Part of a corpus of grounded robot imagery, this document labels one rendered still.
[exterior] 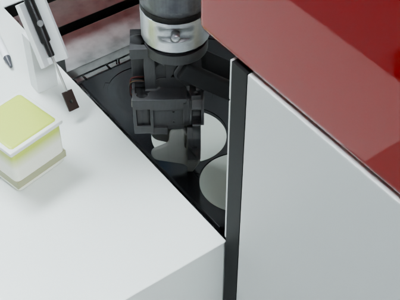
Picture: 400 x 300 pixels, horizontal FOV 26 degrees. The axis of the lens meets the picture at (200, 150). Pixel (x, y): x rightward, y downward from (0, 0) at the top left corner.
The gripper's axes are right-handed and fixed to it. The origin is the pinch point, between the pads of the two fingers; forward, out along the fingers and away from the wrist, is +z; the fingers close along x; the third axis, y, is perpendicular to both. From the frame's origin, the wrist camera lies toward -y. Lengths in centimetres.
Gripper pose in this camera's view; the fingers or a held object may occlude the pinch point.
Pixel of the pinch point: (195, 162)
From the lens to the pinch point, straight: 109.1
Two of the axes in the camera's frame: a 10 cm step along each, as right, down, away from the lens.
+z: 0.0, 7.0, 7.1
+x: 0.3, 7.1, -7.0
